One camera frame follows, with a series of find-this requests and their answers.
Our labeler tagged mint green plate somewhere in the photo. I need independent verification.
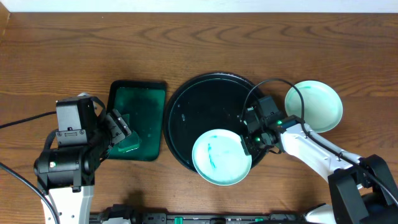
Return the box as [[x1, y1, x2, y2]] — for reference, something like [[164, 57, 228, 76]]
[[192, 129, 252, 186], [295, 80, 343, 133]]

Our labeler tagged round black tray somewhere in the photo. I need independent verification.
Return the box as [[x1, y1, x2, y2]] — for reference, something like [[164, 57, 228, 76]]
[[163, 73, 264, 172]]

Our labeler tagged black rectangular sponge tray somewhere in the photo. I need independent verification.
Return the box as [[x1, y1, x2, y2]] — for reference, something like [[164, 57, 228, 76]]
[[107, 80, 166, 161]]

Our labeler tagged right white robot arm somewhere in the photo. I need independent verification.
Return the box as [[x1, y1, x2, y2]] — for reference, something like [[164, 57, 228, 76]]
[[241, 105, 397, 223]]

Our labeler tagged green sponge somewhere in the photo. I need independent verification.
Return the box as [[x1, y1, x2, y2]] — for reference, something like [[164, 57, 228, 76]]
[[118, 114, 142, 153]]

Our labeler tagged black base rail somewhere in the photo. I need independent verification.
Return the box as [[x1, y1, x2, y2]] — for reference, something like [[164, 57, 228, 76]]
[[89, 204, 307, 224]]

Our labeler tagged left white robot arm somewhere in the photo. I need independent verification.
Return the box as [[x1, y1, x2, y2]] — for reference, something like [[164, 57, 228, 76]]
[[34, 95, 132, 223]]

